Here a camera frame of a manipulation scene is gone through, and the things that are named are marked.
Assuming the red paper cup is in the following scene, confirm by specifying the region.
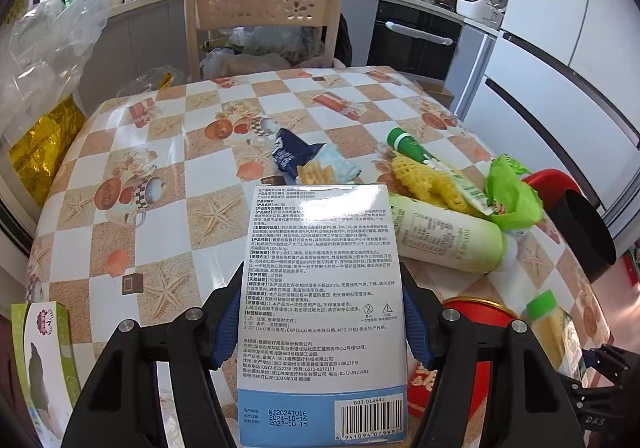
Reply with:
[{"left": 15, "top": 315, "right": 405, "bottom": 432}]
[{"left": 406, "top": 295, "right": 519, "bottom": 420}]

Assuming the white blue paper box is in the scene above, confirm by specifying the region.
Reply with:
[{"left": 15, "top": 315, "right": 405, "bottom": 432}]
[{"left": 236, "top": 185, "right": 408, "bottom": 447}]

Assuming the green plastic bag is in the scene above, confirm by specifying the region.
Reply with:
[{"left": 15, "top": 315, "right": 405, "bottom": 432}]
[{"left": 485, "top": 154, "right": 544, "bottom": 234}]

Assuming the blue cracker snack wrapper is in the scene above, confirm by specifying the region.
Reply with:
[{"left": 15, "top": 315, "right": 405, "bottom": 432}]
[{"left": 271, "top": 128, "right": 360, "bottom": 185}]

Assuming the green cap Dettol bottle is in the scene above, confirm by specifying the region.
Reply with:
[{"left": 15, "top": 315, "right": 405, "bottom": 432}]
[{"left": 526, "top": 290, "right": 587, "bottom": 383}]

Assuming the black trash bin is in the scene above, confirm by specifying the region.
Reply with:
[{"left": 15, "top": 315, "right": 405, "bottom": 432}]
[{"left": 550, "top": 189, "right": 617, "bottom": 282}]

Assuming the green tissue box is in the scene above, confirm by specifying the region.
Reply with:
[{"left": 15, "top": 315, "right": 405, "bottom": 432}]
[{"left": 11, "top": 302, "right": 80, "bottom": 447}]

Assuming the red stool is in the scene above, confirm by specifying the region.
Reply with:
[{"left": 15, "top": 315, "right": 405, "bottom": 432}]
[{"left": 523, "top": 168, "right": 582, "bottom": 205}]

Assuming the yellow foam fruit net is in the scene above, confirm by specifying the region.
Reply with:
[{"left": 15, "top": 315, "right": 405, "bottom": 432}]
[{"left": 390, "top": 153, "right": 480, "bottom": 217}]

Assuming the gold foil bag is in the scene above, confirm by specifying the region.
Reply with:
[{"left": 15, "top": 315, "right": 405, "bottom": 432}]
[{"left": 9, "top": 95, "right": 86, "bottom": 206}]

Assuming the green white cream tube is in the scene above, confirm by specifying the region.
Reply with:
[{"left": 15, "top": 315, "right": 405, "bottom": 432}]
[{"left": 386, "top": 127, "right": 494, "bottom": 217}]

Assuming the white refrigerator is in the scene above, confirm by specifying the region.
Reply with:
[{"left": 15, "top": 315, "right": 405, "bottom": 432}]
[{"left": 464, "top": 0, "right": 639, "bottom": 236}]

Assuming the cardboard box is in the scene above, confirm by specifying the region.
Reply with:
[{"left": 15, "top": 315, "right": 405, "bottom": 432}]
[{"left": 416, "top": 80, "right": 454, "bottom": 109}]

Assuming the clear plastic bags pile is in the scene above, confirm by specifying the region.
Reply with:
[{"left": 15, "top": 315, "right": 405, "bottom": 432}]
[{"left": 1, "top": 0, "right": 110, "bottom": 145}]

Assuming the black built-in oven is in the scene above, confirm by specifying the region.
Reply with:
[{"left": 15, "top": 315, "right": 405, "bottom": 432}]
[{"left": 368, "top": 0, "right": 462, "bottom": 81}]

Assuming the white rice cooker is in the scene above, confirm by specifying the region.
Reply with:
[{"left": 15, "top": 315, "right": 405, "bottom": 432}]
[{"left": 456, "top": 0, "right": 503, "bottom": 29}]

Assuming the beige plastic chair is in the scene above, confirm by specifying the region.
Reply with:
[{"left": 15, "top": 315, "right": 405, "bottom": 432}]
[{"left": 183, "top": 0, "right": 342, "bottom": 81}]

